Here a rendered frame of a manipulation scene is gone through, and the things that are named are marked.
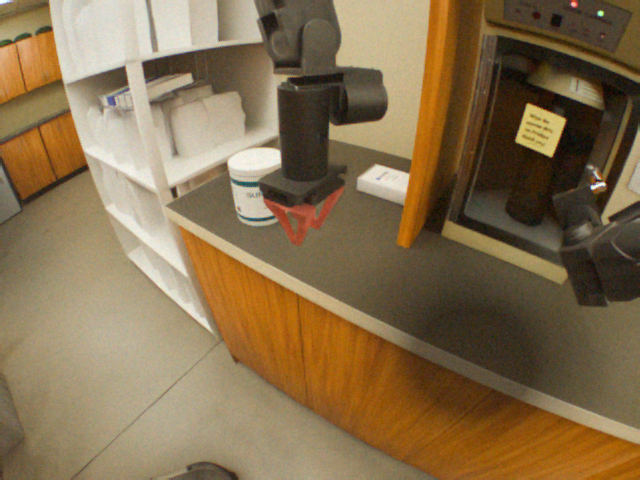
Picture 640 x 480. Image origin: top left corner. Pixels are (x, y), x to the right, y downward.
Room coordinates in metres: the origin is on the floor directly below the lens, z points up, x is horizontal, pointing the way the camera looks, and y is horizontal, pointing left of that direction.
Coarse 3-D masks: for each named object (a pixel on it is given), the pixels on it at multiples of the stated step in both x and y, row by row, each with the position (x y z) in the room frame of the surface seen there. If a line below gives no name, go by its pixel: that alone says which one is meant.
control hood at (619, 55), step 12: (492, 0) 0.47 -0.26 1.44; (612, 0) 0.33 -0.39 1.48; (624, 0) 0.32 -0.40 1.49; (636, 0) 0.31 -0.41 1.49; (492, 12) 0.48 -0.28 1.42; (636, 12) 0.31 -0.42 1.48; (504, 24) 0.49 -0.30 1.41; (516, 24) 0.47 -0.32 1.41; (636, 24) 0.32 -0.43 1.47; (552, 36) 0.44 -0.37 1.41; (564, 36) 0.42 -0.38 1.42; (624, 36) 0.34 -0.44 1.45; (636, 36) 0.33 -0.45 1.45; (588, 48) 0.40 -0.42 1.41; (600, 48) 0.38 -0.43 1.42; (624, 48) 0.35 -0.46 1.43; (636, 48) 0.34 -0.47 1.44; (624, 60) 0.36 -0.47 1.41; (636, 60) 0.34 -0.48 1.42
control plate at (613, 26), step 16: (512, 0) 0.44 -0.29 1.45; (528, 0) 0.43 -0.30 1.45; (544, 0) 0.41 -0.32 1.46; (560, 0) 0.39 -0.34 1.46; (576, 0) 0.37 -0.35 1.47; (592, 0) 0.35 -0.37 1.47; (512, 16) 0.46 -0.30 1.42; (528, 16) 0.44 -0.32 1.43; (544, 16) 0.42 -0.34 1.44; (576, 16) 0.39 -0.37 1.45; (592, 16) 0.37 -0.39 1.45; (608, 16) 0.35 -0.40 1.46; (624, 16) 0.33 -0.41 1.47; (560, 32) 0.42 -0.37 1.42; (576, 32) 0.40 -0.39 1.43; (592, 32) 0.38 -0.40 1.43; (608, 32) 0.36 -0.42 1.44; (608, 48) 0.37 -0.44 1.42
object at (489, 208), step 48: (528, 48) 0.47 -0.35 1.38; (528, 96) 0.46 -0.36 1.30; (576, 96) 0.41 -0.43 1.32; (624, 96) 0.36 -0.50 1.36; (480, 144) 0.49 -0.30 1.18; (576, 144) 0.39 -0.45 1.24; (624, 144) 0.34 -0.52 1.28; (480, 192) 0.48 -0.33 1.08; (528, 192) 0.43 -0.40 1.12; (528, 240) 0.40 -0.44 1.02
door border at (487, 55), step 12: (492, 36) 0.50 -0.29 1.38; (492, 48) 0.50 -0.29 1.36; (480, 60) 0.51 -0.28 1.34; (492, 60) 0.50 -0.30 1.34; (480, 84) 0.51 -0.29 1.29; (480, 96) 0.50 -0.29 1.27; (480, 108) 0.50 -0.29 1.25; (480, 120) 0.50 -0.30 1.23; (468, 132) 0.51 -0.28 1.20; (468, 144) 0.51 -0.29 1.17; (468, 156) 0.50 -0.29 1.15; (468, 168) 0.50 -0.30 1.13; (456, 180) 0.51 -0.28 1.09; (456, 192) 0.51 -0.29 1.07; (456, 204) 0.50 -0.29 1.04; (456, 216) 0.50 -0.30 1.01
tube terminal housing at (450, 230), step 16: (496, 32) 0.51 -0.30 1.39; (512, 32) 0.49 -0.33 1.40; (528, 32) 0.48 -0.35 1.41; (560, 48) 0.44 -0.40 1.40; (576, 48) 0.43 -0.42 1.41; (608, 64) 0.39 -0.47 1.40; (624, 64) 0.38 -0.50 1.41; (448, 224) 0.52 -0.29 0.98; (464, 240) 0.49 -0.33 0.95; (480, 240) 0.47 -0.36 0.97; (496, 240) 0.45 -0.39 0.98; (496, 256) 0.44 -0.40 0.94; (512, 256) 0.42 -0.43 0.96; (528, 256) 0.40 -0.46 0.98; (544, 272) 0.37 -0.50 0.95; (560, 272) 0.35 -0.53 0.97
